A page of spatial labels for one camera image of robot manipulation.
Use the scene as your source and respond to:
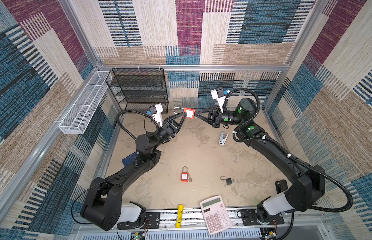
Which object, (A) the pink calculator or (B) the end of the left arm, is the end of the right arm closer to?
(B) the end of the left arm

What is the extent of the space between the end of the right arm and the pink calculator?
0.43 meters

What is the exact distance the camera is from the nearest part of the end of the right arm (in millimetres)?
579

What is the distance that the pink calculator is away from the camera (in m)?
0.72
